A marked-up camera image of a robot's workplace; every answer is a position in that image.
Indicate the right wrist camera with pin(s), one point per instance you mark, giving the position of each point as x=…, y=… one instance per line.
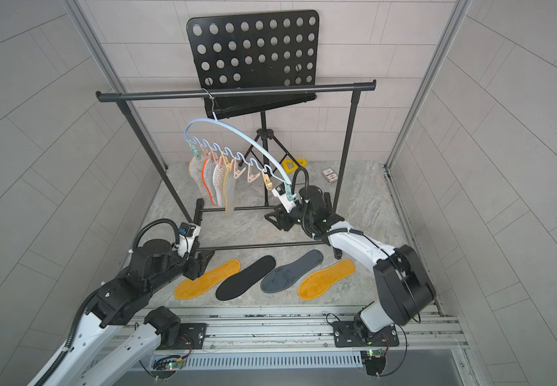
x=285, y=202

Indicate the white black insole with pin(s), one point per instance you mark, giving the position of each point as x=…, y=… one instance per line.
x=239, y=283

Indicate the yellow clothes peg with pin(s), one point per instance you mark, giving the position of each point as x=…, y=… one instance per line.
x=267, y=181

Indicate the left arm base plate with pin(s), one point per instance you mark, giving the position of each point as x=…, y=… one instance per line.
x=182, y=336

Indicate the yellow insole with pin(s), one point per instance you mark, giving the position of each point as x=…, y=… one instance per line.
x=190, y=289

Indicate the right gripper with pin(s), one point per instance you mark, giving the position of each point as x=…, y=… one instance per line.
x=283, y=215

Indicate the black music stand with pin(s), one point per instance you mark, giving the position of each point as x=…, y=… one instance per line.
x=253, y=51

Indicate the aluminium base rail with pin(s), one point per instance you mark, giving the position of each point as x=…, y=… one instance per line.
x=307, y=329

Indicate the grey orange-edged insole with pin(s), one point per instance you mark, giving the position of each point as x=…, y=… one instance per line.
x=207, y=174

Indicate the grey dark-edged insole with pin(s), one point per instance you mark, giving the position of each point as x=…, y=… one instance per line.
x=285, y=276

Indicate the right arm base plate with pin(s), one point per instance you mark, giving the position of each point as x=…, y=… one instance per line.
x=347, y=335

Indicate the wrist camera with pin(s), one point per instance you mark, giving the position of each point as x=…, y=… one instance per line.
x=285, y=202
x=187, y=243

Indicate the right circuit board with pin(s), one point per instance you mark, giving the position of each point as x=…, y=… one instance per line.
x=374, y=362

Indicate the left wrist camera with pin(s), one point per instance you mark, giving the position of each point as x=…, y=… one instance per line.
x=187, y=243

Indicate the light blue clip hanger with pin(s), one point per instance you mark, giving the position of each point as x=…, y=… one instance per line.
x=240, y=146

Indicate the circuit board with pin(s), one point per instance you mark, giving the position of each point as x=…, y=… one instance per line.
x=374, y=362
x=168, y=366

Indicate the black clothes rack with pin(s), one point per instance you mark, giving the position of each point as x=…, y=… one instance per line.
x=122, y=100

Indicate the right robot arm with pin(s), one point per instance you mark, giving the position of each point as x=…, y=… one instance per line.
x=403, y=285

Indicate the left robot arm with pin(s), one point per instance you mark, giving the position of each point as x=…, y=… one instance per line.
x=162, y=251

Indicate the left circuit board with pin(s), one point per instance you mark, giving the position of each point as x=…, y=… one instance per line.
x=168, y=366

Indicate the grey yellow-edged insole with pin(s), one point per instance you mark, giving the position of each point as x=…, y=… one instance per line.
x=318, y=283

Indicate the green clothes peg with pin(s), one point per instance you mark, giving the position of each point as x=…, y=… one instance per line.
x=289, y=192

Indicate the beige yellow-edged insole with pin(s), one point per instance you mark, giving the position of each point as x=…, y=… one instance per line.
x=229, y=192

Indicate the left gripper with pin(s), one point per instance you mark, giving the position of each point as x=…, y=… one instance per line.
x=198, y=265

